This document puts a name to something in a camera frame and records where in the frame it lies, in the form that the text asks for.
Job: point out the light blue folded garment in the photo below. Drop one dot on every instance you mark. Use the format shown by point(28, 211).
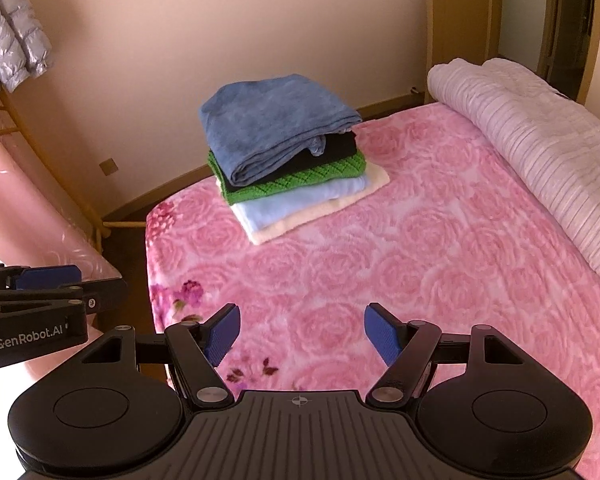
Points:
point(256, 215)

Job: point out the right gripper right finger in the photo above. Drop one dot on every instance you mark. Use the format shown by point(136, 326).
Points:
point(407, 349)

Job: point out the wooden bedroom door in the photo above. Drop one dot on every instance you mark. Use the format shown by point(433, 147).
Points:
point(467, 29)

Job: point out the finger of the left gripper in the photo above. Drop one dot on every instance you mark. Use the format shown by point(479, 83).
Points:
point(48, 277)
point(35, 306)

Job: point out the blue denim jeans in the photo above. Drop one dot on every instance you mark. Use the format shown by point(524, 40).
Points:
point(255, 127)

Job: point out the pink floral fleece blanket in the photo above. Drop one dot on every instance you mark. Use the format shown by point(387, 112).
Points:
point(454, 239)

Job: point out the lilac striped quilt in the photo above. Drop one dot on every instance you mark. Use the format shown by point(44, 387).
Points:
point(552, 142)

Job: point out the pink plastic storage cover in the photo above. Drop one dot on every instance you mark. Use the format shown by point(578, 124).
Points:
point(33, 233)

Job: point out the green knitted sweater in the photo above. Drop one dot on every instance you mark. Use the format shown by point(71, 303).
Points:
point(349, 167)

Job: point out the black folded garment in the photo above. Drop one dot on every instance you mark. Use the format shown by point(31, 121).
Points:
point(338, 146)

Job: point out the wooden clothes rack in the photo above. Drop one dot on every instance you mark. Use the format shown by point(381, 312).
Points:
point(100, 228)

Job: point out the grey puffer jacket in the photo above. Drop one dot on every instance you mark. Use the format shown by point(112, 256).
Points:
point(25, 49)

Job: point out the cream folded garment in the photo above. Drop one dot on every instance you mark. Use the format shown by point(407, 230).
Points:
point(378, 179)

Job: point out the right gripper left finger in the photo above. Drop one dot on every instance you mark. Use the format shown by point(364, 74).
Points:
point(197, 349)

